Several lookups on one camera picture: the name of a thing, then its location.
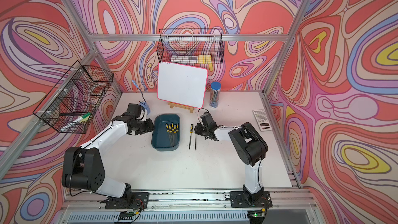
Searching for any file tool one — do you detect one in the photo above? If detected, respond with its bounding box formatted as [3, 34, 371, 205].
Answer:
[189, 124, 194, 149]

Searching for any teal plastic storage box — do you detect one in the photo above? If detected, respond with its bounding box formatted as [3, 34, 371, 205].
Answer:
[151, 114, 180, 151]

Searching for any file tool three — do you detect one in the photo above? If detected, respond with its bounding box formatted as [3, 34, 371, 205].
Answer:
[173, 123, 179, 145]

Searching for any file tool five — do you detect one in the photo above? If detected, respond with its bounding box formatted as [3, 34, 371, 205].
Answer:
[169, 122, 177, 146]

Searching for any file tool four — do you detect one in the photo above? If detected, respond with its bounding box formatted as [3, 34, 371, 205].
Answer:
[172, 123, 179, 146]

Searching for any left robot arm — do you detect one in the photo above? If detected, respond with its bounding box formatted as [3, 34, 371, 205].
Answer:
[62, 102, 154, 199]

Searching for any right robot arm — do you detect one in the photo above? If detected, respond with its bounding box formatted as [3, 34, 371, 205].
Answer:
[193, 110, 268, 205]

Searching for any file tool six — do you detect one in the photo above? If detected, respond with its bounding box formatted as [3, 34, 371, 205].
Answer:
[165, 123, 174, 147]

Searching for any file tool seven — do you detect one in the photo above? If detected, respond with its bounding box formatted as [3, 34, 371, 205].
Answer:
[168, 124, 175, 147]

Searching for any yellow box in basket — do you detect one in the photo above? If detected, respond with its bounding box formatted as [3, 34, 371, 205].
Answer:
[198, 55, 212, 64]

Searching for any wooden easel stand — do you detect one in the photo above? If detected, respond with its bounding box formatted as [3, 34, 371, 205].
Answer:
[167, 102, 194, 113]

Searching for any pencil tube with blue lid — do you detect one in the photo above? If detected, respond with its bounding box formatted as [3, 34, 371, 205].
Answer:
[209, 82, 221, 108]

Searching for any white calculator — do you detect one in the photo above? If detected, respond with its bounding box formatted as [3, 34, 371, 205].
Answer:
[252, 109, 272, 131]

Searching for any green white marker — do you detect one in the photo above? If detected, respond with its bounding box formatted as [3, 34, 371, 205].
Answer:
[61, 113, 91, 132]

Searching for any white marker in back basket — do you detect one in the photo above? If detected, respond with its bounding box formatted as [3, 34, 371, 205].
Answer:
[170, 56, 199, 64]

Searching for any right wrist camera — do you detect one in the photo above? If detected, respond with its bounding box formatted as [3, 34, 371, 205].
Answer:
[200, 112, 215, 128]

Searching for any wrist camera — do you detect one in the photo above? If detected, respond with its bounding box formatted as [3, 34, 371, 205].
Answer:
[125, 103, 145, 119]
[200, 112, 215, 128]

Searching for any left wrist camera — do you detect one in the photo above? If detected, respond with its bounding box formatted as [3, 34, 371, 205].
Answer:
[125, 103, 145, 119]

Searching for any white board with pink frame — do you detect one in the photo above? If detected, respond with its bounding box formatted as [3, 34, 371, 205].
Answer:
[157, 63, 208, 108]

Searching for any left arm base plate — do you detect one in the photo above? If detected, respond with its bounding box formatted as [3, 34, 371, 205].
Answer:
[105, 192, 149, 210]

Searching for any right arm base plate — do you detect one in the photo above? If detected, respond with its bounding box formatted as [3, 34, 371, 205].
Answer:
[229, 190, 273, 209]

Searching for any left black wire basket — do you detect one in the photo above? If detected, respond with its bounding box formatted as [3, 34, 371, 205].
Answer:
[33, 61, 114, 134]

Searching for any black wire basket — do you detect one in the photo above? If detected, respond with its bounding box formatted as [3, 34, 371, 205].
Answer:
[157, 28, 224, 65]
[33, 61, 114, 134]

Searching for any back black wire basket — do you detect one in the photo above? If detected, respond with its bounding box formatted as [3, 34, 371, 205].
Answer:
[157, 28, 224, 65]

